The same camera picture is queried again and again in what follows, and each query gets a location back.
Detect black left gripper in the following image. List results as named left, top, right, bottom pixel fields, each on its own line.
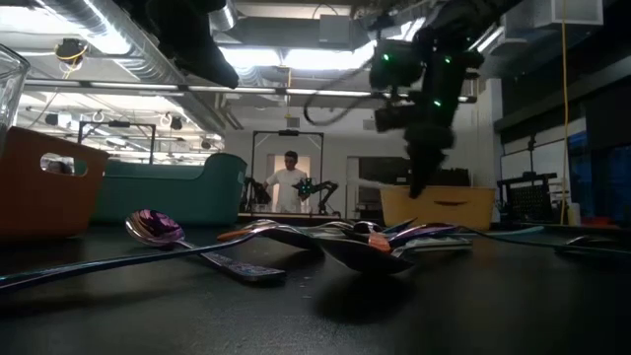
left=145, top=0, right=242, bottom=91

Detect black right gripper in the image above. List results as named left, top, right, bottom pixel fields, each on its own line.
left=403, top=91, right=458, bottom=199

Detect long ceiling light bar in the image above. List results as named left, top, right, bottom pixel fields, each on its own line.
left=24, top=78, right=478, bottom=105

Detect black background cabinet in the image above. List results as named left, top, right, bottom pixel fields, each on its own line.
left=358, top=156, right=471, bottom=221

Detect yellow plastic bin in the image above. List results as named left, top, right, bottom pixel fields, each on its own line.
left=380, top=184, right=498, bottom=232

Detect grey ceiling unit box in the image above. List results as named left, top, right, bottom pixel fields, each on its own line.
left=318, top=13, right=356, bottom=45

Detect teal plastic bin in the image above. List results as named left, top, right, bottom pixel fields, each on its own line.
left=92, top=151, right=248, bottom=227

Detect person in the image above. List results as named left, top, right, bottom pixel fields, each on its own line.
left=263, top=150, right=310, bottom=213

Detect background workstation table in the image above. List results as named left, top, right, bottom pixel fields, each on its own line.
left=239, top=211, right=342, bottom=222

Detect clear plastic bin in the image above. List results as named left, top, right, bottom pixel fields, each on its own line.
left=0, top=42, right=33, bottom=159

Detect orange plastic bin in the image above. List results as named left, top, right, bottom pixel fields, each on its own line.
left=0, top=126, right=111, bottom=243

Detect round silver air duct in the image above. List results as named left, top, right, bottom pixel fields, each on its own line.
left=209, top=0, right=239, bottom=34

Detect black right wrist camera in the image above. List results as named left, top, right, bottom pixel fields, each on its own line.
left=373, top=105, right=413, bottom=133

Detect black background station frame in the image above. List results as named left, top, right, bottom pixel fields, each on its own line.
left=249, top=129, right=326, bottom=216
left=77, top=120, right=158, bottom=167

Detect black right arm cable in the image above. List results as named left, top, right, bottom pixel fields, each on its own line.
left=302, top=57, right=390, bottom=127

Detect black wire rack cart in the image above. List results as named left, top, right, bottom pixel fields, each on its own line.
left=496, top=171, right=561, bottom=224

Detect round ceiling cable reel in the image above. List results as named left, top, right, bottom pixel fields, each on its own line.
left=53, top=37, right=89, bottom=68

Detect blue wall panel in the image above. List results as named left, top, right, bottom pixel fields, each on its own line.
left=566, top=130, right=631, bottom=228

